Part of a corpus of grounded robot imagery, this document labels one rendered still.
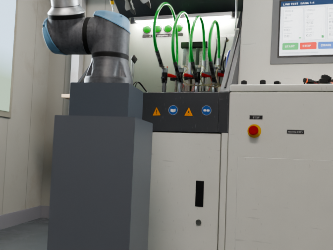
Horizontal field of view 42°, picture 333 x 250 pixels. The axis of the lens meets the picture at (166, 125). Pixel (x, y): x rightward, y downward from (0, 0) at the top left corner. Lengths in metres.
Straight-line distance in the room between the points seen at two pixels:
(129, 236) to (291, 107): 0.80
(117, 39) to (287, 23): 0.95
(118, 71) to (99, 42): 0.10
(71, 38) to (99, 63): 0.12
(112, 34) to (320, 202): 0.94
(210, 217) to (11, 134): 2.67
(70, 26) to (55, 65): 3.31
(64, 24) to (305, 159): 0.97
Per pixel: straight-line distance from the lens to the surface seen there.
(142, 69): 2.41
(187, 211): 1.74
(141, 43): 2.45
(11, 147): 4.09
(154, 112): 1.78
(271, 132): 1.68
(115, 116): 1.26
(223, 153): 1.70
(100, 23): 1.36
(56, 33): 1.40
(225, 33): 2.33
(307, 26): 2.05
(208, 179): 1.71
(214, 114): 1.71
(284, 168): 1.67
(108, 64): 1.32
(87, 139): 1.25
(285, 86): 1.70
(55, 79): 4.66
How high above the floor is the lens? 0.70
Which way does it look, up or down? 4 degrees up
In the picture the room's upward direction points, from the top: 2 degrees clockwise
